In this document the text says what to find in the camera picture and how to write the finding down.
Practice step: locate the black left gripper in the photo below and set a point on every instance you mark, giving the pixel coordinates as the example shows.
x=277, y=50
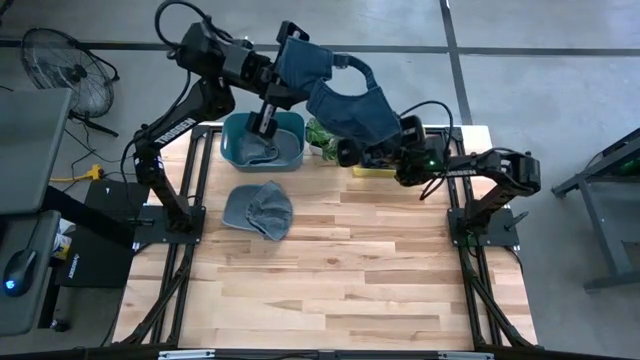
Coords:
x=270, y=87

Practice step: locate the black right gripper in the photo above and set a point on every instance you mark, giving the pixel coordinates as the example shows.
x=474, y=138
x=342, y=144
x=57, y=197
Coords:
x=382, y=157

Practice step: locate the denim blue baseball cap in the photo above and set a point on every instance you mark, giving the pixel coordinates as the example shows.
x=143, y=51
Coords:
x=350, y=115

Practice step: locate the grey baseball cap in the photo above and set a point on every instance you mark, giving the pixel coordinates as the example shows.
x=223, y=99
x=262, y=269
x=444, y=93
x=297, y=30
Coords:
x=250, y=152
x=260, y=210

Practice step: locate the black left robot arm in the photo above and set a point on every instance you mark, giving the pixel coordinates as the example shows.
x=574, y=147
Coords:
x=175, y=127

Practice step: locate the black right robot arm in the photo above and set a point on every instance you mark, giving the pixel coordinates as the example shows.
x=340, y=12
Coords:
x=500, y=165

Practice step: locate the yellow plastic bin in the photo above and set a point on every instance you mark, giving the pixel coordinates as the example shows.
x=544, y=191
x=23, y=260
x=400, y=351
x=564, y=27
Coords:
x=372, y=172

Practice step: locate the white plant pot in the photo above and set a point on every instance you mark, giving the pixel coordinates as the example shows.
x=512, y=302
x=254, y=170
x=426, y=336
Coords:
x=315, y=149

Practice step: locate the green leafy plant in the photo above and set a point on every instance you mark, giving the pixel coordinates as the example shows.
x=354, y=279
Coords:
x=317, y=135

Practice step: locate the teal plastic bin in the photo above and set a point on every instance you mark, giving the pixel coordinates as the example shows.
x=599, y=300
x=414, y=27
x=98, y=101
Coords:
x=292, y=150

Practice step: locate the black floor fan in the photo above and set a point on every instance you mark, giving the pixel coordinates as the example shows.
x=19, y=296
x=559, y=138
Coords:
x=70, y=72

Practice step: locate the grey metal side table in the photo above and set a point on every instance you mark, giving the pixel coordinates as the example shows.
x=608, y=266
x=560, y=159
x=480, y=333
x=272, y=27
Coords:
x=600, y=225

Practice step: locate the black Trossen box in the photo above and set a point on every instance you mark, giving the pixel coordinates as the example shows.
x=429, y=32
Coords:
x=100, y=265

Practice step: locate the grey desk panel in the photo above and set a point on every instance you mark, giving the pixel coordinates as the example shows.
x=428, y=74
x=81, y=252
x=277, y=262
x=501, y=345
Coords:
x=30, y=150
x=25, y=310

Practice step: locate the white yellow wipes pack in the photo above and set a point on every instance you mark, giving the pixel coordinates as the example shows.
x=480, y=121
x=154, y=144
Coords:
x=62, y=242

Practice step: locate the black front beam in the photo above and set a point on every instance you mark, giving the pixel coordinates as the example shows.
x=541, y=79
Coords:
x=100, y=352

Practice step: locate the black computer mouse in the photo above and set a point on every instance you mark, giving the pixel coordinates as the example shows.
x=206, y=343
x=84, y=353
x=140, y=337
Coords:
x=20, y=272

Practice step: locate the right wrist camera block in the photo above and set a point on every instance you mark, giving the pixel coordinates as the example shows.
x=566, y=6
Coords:
x=414, y=131

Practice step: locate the black aluminium table frame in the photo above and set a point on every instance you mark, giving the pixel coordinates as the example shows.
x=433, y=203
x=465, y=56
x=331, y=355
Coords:
x=465, y=265

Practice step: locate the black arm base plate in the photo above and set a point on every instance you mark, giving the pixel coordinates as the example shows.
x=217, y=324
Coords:
x=150, y=230
x=500, y=232

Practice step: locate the silver bracket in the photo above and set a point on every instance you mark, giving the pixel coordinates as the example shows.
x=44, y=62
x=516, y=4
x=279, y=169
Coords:
x=465, y=356
x=185, y=354

